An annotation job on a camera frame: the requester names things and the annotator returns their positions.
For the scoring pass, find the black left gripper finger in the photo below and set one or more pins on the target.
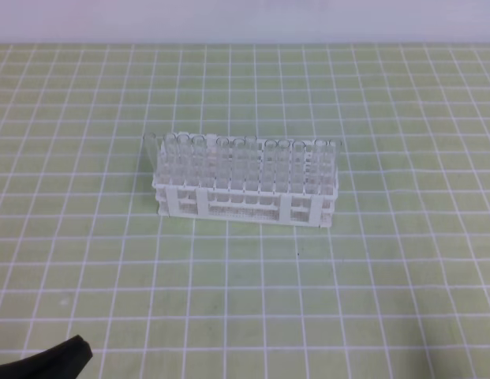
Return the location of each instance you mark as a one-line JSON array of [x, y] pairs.
[[65, 360]]

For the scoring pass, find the clear glass test tube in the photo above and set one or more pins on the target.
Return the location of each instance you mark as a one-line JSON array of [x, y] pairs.
[[333, 152]]

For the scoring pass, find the white plastic test tube rack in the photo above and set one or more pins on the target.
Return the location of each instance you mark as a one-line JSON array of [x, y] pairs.
[[210, 177]]

